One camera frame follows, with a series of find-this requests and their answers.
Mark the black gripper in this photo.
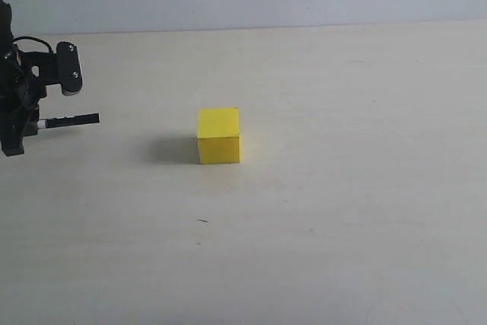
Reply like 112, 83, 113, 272
1, 49, 48, 156

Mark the black and white marker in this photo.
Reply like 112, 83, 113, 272
37, 113, 100, 129

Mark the yellow cube block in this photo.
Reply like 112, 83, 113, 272
197, 107, 241, 164

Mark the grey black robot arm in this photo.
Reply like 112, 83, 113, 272
1, 2, 46, 157

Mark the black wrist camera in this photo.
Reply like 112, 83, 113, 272
37, 41, 83, 97

